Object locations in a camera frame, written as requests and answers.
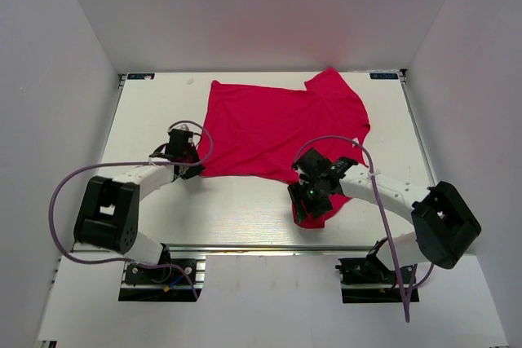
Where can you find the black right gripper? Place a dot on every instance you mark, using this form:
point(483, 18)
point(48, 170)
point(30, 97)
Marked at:
point(298, 192)

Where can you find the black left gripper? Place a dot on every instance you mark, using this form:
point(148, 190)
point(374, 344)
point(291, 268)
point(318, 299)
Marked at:
point(196, 170)

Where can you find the red t shirt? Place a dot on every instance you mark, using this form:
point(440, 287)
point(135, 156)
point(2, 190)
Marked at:
point(257, 130)

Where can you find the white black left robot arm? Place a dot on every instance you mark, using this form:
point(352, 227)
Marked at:
point(109, 213)

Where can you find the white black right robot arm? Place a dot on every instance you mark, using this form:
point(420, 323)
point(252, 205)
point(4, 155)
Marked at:
point(444, 226)

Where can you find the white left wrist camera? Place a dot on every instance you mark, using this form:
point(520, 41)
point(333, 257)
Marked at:
point(182, 126)

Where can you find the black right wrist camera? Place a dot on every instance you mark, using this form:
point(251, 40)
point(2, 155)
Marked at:
point(341, 165)

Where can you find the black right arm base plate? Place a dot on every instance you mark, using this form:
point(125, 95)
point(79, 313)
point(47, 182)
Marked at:
point(364, 283)

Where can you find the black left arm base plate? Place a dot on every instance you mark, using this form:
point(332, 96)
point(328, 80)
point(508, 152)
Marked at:
point(167, 285)

